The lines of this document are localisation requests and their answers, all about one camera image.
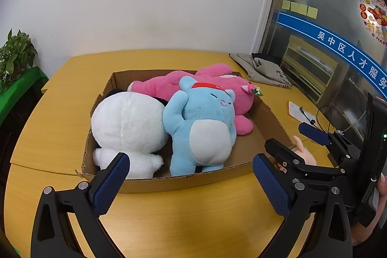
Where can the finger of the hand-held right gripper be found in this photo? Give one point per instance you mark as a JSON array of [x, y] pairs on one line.
[[281, 152], [314, 134]]

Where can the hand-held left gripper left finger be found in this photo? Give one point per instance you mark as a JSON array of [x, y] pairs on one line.
[[112, 185]]

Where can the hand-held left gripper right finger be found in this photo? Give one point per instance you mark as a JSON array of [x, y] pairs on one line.
[[272, 185]]

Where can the small doll with teal body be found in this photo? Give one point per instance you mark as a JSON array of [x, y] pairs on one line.
[[305, 156]]

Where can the brown cardboard box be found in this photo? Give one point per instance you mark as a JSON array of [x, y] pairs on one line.
[[187, 182]]

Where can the person's right hand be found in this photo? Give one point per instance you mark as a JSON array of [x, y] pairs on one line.
[[383, 185]]

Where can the white paper sheet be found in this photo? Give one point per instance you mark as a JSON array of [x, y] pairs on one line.
[[294, 110]]

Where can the white plush toy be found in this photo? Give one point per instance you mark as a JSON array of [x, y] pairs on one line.
[[127, 125]]

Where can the shelf behind glass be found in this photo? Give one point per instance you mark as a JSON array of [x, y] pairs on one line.
[[308, 67]]

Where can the grey cloth bag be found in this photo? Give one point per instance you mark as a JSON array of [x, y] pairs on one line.
[[263, 70]]

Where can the blue plush toy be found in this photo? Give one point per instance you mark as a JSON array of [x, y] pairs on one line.
[[199, 137]]

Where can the pink plush toy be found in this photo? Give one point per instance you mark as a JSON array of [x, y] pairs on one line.
[[217, 85]]

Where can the blue banner strip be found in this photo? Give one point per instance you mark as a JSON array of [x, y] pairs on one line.
[[332, 40]]

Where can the yellow sticky note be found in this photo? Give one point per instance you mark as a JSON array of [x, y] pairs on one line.
[[286, 4], [303, 9], [312, 12], [294, 6]]

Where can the red festive window decal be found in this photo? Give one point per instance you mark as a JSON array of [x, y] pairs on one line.
[[375, 16]]

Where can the green cloth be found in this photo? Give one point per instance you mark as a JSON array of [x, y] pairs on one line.
[[18, 88]]

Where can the green potted plant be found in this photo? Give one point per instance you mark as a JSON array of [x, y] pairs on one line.
[[15, 55]]

